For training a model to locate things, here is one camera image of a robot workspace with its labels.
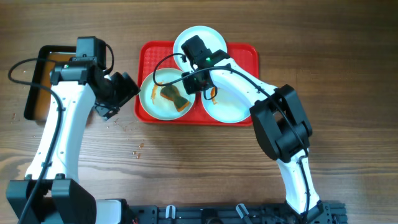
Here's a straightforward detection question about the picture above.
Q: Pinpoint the green and orange sponge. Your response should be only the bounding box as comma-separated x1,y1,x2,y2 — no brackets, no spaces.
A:
160,85,190,112

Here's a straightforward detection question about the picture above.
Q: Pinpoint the white plate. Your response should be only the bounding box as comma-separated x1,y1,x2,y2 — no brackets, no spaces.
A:
173,26,230,72
139,73,196,121
201,87,250,124

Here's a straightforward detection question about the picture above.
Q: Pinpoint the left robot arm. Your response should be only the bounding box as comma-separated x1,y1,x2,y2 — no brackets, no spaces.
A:
6,37,140,223

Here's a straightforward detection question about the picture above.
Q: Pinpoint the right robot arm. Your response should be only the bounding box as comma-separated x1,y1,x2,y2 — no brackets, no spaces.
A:
181,35,320,222

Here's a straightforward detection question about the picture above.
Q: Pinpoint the black water-filled tub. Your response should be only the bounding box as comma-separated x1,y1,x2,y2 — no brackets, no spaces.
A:
24,45,76,122

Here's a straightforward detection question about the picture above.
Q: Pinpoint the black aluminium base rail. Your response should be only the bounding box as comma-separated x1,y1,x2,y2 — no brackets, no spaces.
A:
130,202,348,224

